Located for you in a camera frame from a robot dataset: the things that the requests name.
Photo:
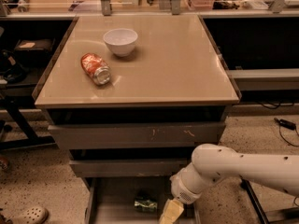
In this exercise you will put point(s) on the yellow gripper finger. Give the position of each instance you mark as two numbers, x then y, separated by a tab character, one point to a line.
172	211

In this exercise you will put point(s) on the grey drawer cabinet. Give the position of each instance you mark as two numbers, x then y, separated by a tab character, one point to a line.
174	75

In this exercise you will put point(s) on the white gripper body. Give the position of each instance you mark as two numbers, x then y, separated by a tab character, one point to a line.
183	192

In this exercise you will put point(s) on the black table leg frame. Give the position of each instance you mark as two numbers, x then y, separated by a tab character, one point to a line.
32	140

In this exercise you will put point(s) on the black metal base bar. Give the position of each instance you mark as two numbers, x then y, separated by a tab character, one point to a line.
282	216

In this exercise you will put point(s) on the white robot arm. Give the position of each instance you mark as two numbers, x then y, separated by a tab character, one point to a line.
210	164

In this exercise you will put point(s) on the black power adapter with cable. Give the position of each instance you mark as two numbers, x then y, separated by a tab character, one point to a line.
282	123

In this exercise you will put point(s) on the white perforated clog shoe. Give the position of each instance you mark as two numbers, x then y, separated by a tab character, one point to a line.
33	215

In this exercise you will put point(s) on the white ceramic bowl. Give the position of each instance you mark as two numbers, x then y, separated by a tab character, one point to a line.
121	41

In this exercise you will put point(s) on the top grey drawer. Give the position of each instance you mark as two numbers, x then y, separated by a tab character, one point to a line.
136	135

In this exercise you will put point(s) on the orange soda can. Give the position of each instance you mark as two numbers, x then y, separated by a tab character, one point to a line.
96	68

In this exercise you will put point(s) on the middle grey drawer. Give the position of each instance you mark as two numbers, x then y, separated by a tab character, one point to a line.
119	168

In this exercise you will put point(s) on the green crushed soda can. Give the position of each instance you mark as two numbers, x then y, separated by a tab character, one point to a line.
146	205

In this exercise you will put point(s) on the black box on shelf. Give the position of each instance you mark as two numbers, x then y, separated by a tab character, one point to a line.
40	48

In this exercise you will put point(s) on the bottom open grey drawer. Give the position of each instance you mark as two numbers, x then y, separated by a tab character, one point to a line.
112	199

